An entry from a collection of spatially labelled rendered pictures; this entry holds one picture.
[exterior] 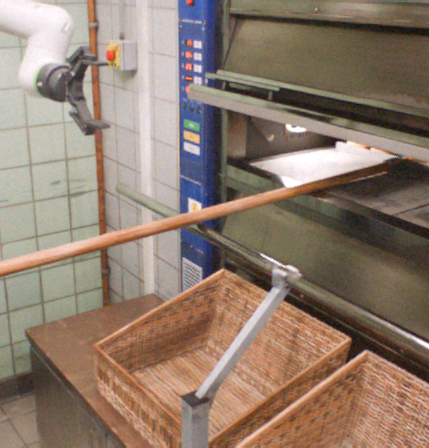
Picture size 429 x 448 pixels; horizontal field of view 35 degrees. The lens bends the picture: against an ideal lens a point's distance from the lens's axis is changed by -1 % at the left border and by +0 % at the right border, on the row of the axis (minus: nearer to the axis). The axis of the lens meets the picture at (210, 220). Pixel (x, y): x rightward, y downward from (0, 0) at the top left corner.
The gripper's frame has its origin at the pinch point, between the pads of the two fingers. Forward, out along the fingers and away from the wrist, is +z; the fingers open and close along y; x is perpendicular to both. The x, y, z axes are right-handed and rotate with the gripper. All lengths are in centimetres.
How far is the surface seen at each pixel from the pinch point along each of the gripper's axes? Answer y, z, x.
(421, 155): 7, 55, -40
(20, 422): 148, -99, -5
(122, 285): 101, -103, -57
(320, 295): 32, 53, -17
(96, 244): 28.6, 13.1, 9.2
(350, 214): 31, 25, -55
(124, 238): 28.9, 12.8, 2.4
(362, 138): 7, 40, -40
